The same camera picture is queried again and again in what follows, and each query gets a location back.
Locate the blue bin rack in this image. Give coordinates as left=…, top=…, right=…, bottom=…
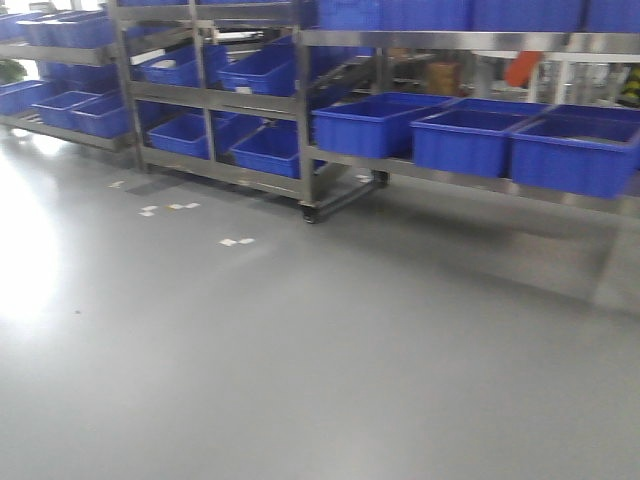
left=509, top=115, right=639, bottom=199
left=312, top=92, right=455, bottom=159
left=411, top=98, right=550, bottom=178

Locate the stainless rack centre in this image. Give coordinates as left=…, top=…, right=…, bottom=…
left=107, top=1, right=390, bottom=224

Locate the stainless rack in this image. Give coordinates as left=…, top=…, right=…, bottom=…
left=294, top=0, right=640, bottom=316
left=107, top=1, right=390, bottom=224
left=1, top=10, right=136, bottom=152

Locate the stainless rack right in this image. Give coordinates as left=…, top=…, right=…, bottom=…
left=294, top=0, right=640, bottom=316

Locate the stainless rack left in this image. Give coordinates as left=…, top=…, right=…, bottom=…
left=1, top=10, right=136, bottom=152

